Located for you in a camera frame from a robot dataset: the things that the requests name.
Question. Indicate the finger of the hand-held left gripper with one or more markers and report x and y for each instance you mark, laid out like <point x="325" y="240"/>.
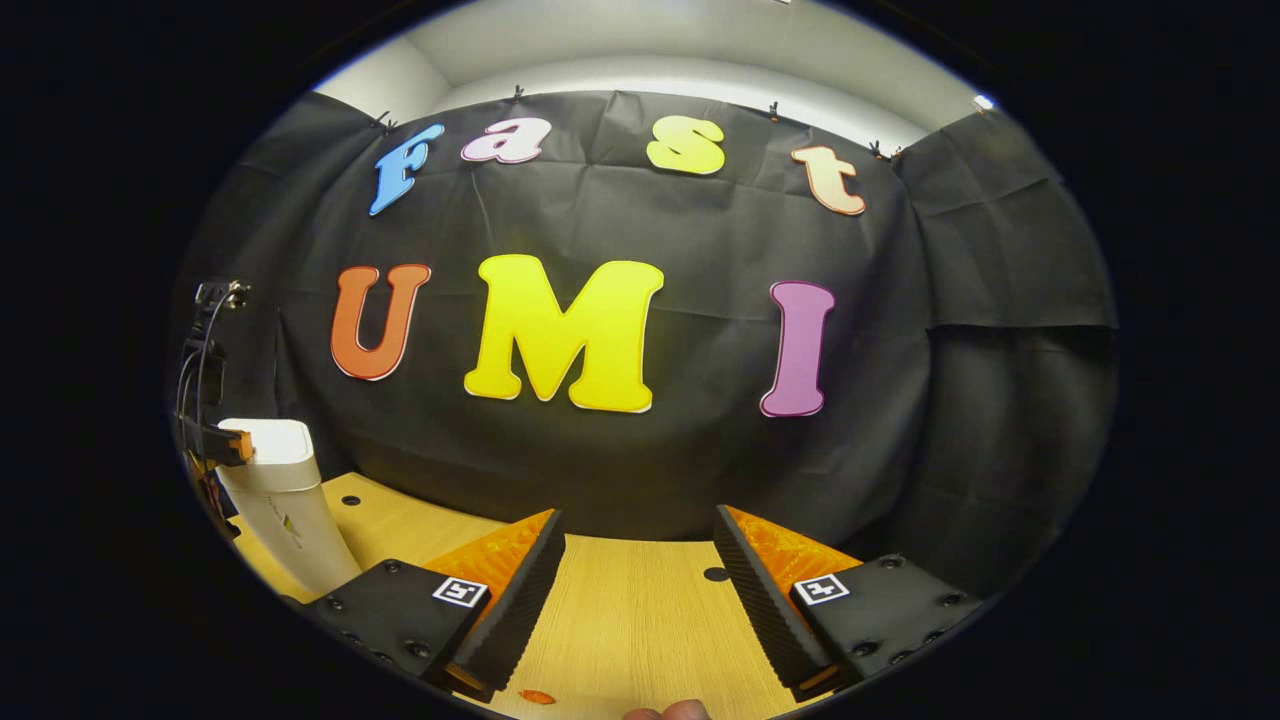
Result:
<point x="225" y="446"/>

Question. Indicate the white desktop garbage bin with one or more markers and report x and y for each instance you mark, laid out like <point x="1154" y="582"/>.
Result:
<point x="290" y="520"/>

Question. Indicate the black backdrop cloth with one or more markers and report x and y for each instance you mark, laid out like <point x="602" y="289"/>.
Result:
<point x="700" y="220"/>

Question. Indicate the orange paper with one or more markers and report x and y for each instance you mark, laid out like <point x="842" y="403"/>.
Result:
<point x="537" y="697"/>

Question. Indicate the wooden desktop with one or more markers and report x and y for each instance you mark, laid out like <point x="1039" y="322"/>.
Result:
<point x="630" y="620"/>

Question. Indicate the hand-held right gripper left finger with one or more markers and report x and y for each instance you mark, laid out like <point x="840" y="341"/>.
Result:
<point x="510" y="610"/>

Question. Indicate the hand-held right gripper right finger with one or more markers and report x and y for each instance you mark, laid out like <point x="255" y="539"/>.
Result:
<point x="765" y="610"/>

